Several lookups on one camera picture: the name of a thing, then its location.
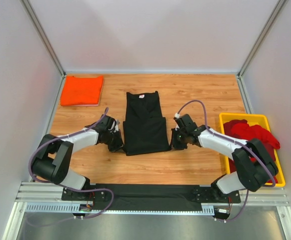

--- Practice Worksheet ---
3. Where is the yellow plastic bin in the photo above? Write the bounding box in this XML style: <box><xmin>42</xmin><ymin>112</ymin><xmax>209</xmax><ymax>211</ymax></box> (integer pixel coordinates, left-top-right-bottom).
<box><xmin>219</xmin><ymin>112</ymin><xmax>286</xmax><ymax>188</ymax></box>

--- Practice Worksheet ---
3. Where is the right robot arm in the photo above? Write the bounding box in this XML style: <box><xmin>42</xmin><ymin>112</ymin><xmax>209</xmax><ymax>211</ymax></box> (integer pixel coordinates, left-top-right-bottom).
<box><xmin>172</xmin><ymin>113</ymin><xmax>279</xmax><ymax>195</ymax></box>

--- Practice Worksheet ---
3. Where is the red t-shirt in bin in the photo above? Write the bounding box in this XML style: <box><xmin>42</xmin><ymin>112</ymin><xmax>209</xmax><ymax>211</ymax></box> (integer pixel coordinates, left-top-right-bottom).
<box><xmin>222</xmin><ymin>119</ymin><xmax>281</xmax><ymax>185</ymax></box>

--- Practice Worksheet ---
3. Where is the right aluminium frame post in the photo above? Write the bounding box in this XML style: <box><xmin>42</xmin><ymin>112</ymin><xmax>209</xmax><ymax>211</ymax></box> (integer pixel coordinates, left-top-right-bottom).
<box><xmin>236</xmin><ymin>0</ymin><xmax>288</xmax><ymax>78</ymax></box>

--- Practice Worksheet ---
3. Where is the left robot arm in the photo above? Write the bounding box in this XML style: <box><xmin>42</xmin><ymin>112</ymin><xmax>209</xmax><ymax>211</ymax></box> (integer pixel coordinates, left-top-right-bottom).
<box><xmin>28</xmin><ymin>114</ymin><xmax>124</xmax><ymax>193</ymax></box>

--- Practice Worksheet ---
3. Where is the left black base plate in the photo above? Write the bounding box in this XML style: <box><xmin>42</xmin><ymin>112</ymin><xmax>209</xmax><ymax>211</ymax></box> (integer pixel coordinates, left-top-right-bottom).
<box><xmin>61</xmin><ymin>185</ymin><xmax>109</xmax><ymax>202</ymax></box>

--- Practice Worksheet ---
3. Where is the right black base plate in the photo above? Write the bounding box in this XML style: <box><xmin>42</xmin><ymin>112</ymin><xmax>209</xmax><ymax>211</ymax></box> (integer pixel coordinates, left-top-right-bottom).
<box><xmin>192</xmin><ymin>186</ymin><xmax>241</xmax><ymax>204</ymax></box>

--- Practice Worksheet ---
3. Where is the black t-shirt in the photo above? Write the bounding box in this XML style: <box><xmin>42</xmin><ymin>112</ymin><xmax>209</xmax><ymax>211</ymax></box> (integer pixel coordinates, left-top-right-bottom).
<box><xmin>123</xmin><ymin>91</ymin><xmax>171</xmax><ymax>156</ymax></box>

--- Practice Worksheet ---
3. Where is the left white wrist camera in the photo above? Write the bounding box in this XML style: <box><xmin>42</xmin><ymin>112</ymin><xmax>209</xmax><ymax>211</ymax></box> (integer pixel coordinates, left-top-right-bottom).
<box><xmin>110</xmin><ymin>119</ymin><xmax>120</xmax><ymax>132</ymax></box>

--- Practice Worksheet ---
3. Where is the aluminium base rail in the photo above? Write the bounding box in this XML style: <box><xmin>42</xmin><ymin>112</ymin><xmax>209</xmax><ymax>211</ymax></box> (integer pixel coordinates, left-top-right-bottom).
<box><xmin>15</xmin><ymin>182</ymin><xmax>290</xmax><ymax>216</ymax></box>

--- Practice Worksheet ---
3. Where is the aluminium frame post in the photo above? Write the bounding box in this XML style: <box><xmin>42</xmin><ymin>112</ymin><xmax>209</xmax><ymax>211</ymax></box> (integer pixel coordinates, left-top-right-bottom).
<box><xmin>236</xmin><ymin>0</ymin><xmax>288</xmax><ymax>78</ymax></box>
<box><xmin>20</xmin><ymin>0</ymin><xmax>66</xmax><ymax>77</ymax></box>

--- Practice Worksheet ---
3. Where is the folded orange t-shirt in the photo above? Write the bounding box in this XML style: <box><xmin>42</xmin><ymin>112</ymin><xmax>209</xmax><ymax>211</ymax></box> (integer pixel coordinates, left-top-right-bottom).
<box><xmin>60</xmin><ymin>76</ymin><xmax>104</xmax><ymax>107</ymax></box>

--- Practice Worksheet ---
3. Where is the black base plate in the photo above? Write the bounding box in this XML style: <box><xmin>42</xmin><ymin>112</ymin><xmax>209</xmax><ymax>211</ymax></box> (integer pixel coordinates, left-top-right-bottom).
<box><xmin>61</xmin><ymin>185</ymin><xmax>109</xmax><ymax>202</ymax></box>
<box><xmin>192</xmin><ymin>186</ymin><xmax>241</xmax><ymax>204</ymax></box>

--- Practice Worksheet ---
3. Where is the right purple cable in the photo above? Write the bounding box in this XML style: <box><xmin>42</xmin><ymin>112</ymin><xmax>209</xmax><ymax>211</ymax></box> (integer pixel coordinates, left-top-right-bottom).
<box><xmin>176</xmin><ymin>100</ymin><xmax>278</xmax><ymax>223</ymax></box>

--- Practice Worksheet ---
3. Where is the left aluminium frame post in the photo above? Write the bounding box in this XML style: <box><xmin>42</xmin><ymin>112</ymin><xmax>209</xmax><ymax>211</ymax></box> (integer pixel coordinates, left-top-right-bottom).
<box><xmin>20</xmin><ymin>0</ymin><xmax>66</xmax><ymax>77</ymax></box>

